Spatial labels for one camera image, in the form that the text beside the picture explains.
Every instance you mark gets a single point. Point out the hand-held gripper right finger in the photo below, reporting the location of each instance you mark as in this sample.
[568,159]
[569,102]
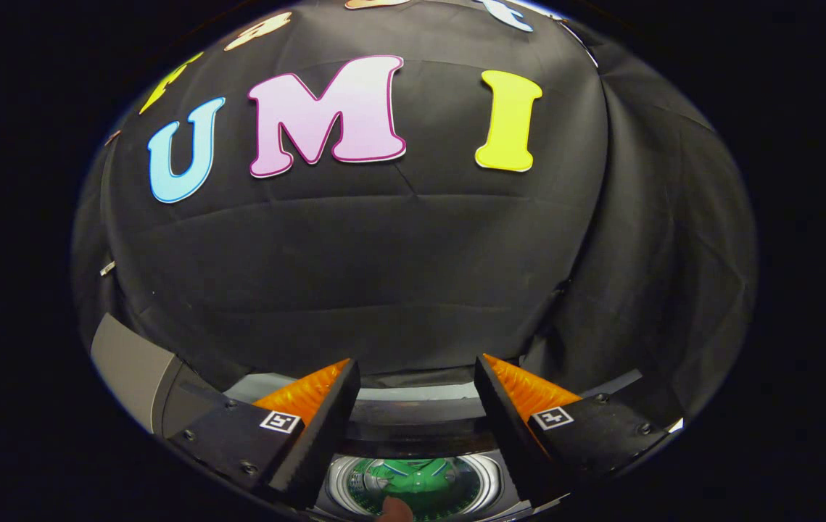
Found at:
[507,428]

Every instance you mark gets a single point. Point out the grey washing machine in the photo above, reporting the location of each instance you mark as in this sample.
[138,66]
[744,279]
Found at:
[260,386]

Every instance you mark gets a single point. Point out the white board with black marks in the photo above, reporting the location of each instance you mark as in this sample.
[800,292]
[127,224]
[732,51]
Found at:
[676,425]

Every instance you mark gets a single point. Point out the small red clip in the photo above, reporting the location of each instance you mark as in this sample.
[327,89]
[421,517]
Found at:
[112,137]

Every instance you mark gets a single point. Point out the dark glass washing machine lid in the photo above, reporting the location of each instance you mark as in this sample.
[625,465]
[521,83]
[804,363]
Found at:
[420,435]

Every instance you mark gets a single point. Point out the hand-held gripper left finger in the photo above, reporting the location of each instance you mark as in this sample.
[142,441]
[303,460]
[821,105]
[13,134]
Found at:
[329,428]

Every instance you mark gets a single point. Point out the green polo shirt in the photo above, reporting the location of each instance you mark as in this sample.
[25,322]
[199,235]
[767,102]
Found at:
[420,482]

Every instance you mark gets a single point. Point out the small white clip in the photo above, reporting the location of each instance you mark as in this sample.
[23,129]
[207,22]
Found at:
[107,268]

